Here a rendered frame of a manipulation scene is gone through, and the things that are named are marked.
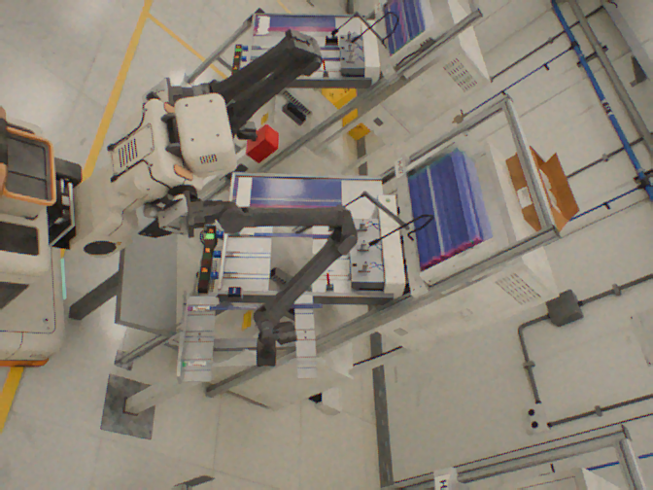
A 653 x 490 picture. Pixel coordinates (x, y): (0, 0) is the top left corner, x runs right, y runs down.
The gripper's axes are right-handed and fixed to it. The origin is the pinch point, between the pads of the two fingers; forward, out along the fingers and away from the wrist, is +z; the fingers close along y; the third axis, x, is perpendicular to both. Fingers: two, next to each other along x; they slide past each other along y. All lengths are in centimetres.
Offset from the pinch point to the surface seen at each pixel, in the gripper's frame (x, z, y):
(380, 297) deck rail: -46, 7, 31
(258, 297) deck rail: 3.1, 10.9, 33.4
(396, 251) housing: -54, 0, 50
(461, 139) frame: -81, -28, 88
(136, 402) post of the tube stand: 56, 60, 10
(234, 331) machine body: 14, 51, 40
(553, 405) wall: -160, 104, 22
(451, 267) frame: -69, -18, 30
